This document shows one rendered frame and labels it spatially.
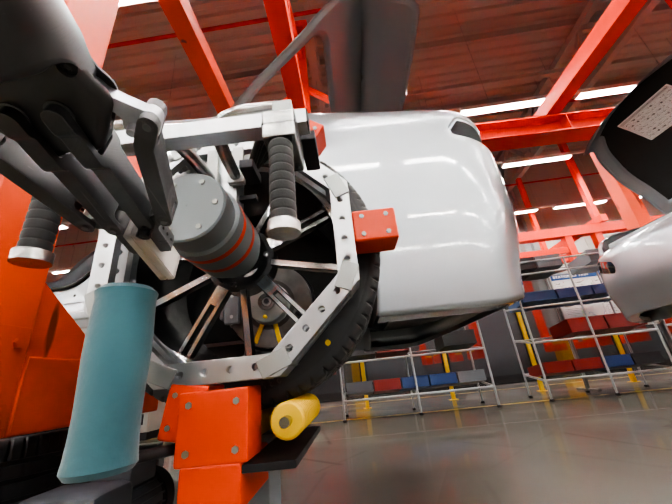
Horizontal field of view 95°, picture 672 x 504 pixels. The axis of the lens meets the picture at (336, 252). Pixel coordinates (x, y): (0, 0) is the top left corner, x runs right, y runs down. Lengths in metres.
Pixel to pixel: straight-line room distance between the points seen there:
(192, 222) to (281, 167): 0.18
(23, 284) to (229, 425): 0.61
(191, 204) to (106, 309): 0.20
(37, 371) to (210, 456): 0.54
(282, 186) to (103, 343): 0.34
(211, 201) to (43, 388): 0.66
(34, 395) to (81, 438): 0.47
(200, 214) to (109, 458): 0.35
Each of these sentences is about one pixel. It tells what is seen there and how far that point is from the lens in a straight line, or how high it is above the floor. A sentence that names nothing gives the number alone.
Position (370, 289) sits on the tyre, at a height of 0.74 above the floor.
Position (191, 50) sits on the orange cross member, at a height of 2.60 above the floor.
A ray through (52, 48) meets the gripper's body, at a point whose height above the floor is 0.73.
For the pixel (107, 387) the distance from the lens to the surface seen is 0.56.
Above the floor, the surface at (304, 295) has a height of 0.87.
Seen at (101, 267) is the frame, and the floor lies 0.83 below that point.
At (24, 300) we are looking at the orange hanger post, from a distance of 1.00.
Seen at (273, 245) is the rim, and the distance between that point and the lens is 0.75.
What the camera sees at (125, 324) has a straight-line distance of 0.57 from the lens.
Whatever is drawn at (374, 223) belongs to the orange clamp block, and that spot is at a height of 0.85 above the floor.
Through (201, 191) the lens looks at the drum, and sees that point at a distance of 0.56.
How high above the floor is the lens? 0.57
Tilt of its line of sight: 22 degrees up
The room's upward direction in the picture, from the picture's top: 6 degrees counter-clockwise
